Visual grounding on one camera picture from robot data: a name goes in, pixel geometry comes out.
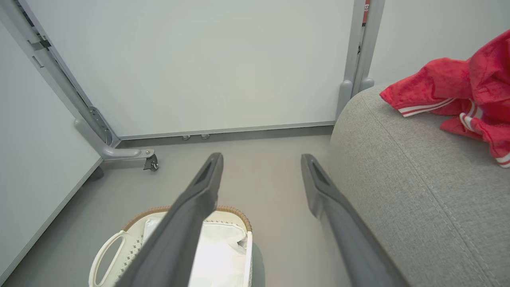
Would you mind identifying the grey upholstered seat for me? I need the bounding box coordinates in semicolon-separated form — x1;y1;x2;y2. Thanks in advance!
329;84;510;287

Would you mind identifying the red and white garment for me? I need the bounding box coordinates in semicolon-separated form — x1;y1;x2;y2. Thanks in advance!
379;29;510;169

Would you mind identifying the white wicker laundry basket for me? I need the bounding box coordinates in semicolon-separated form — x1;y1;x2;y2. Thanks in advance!
88;205;253;287

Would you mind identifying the wide white partition panel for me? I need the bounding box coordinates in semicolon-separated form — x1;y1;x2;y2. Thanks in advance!
18;0;365;140

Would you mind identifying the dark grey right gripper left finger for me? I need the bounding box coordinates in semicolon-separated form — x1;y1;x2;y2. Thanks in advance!
116;153;224;287

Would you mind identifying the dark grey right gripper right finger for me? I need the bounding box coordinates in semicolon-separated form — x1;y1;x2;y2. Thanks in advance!
301;154;410;287

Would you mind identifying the grey metal partition foot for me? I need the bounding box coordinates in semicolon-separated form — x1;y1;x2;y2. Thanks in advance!
74;118;156;161

